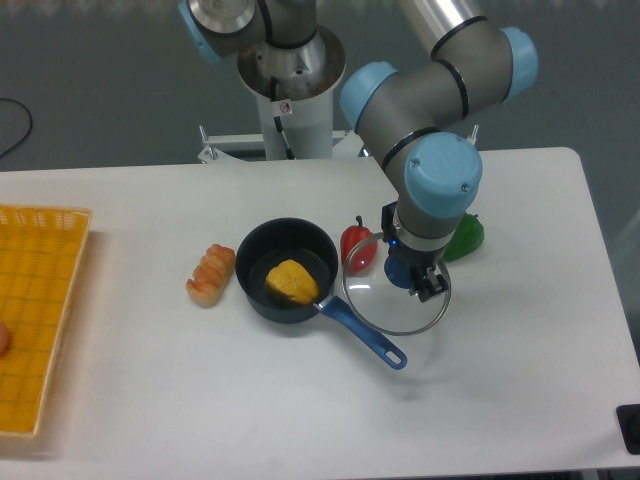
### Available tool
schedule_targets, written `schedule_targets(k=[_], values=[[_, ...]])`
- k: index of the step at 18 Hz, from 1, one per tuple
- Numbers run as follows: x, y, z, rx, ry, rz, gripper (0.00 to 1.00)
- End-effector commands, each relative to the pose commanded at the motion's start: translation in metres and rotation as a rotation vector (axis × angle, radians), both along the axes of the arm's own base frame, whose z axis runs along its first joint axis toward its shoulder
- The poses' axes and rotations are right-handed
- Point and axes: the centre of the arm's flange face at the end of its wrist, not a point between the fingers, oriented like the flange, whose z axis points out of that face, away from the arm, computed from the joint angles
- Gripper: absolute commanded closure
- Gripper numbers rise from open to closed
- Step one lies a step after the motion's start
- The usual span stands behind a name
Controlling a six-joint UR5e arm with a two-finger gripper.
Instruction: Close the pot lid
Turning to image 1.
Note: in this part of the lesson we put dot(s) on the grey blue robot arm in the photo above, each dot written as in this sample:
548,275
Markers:
437,176

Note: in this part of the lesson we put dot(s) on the dark pot with blue handle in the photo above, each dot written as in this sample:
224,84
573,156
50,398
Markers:
280,239

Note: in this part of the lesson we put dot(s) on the orange toy shrimp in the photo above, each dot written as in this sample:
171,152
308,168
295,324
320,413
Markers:
211,275

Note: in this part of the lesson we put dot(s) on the yellow toy fruit piece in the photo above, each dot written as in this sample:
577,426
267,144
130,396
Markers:
290,284

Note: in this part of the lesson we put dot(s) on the green toy bell pepper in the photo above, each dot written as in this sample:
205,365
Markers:
467,238

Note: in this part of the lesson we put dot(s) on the glass pot lid blue knob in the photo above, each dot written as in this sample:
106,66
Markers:
383,306

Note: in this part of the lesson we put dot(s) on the yellow woven basket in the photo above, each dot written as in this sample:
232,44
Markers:
41,251

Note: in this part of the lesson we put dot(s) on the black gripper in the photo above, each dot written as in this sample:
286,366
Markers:
409,257

